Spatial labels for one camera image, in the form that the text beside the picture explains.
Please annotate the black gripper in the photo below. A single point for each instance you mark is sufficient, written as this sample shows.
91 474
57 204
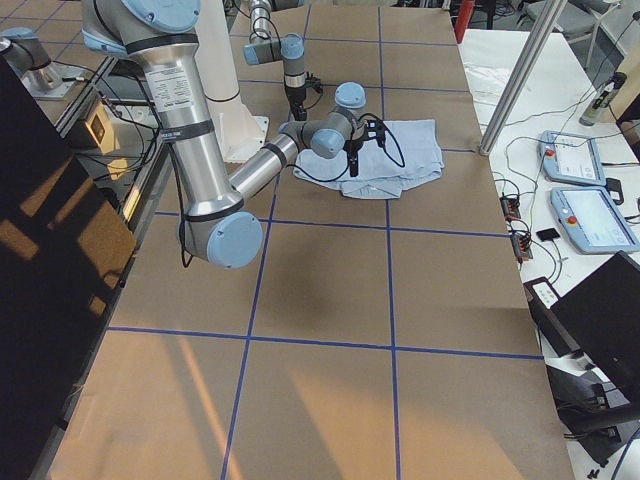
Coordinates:
297 97
354 148

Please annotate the light blue button-up shirt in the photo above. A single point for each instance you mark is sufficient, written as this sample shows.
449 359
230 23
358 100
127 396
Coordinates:
411 157

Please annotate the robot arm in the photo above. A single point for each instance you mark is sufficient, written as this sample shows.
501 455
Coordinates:
266 45
182 48

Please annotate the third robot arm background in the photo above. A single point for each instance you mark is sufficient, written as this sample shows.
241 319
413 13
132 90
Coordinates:
43 79

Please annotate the clear plastic bag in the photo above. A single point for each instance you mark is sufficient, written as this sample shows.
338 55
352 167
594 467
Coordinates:
486 84

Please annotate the orange black usb hub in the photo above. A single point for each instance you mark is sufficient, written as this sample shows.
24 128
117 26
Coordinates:
511 208

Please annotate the red cylinder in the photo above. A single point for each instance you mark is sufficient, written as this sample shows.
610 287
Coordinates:
465 12

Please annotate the upper blue teach pendant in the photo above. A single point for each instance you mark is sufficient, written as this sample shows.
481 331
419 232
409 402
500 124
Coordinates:
571 159

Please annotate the blue teach pendant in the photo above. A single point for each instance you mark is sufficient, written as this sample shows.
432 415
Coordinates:
591 220
571 159

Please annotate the lower blue teach pendant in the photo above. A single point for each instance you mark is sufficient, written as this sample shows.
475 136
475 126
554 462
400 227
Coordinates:
591 220

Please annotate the dark panel at left edge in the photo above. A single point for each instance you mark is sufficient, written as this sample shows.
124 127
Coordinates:
63 250

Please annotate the black monitor with stand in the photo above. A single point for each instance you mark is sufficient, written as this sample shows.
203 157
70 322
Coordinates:
596 321

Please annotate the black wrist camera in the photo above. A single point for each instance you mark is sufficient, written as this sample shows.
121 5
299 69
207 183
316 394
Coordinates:
375 130
314 83

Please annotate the white camera mast with base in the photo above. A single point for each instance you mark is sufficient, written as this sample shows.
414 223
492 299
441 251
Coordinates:
239 133

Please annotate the aluminium frame post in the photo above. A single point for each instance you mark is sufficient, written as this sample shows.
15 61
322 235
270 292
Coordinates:
525 63

